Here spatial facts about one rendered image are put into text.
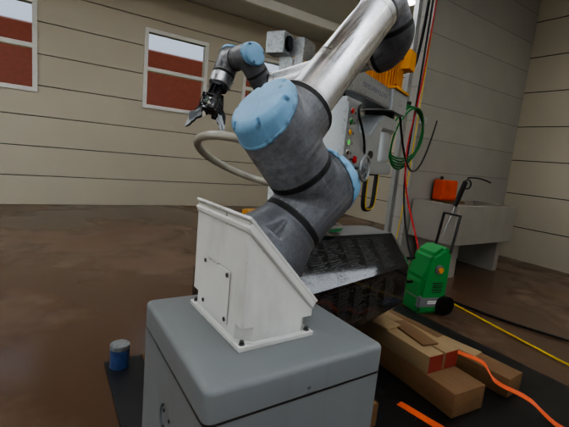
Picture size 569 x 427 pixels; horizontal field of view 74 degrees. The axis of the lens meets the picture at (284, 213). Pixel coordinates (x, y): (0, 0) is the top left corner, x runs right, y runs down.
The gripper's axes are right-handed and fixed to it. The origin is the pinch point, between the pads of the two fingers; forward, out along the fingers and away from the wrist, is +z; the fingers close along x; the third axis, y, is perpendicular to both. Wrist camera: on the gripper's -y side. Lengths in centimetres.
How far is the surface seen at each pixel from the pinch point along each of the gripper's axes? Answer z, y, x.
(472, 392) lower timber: 70, -60, 158
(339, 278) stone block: 36, -47, 75
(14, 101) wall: -107, -436, -442
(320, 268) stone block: 34, -44, 64
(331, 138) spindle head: -29, -37, 51
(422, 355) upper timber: 61, -70, 133
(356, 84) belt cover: -59, -31, 55
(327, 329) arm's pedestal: 54, 55, 59
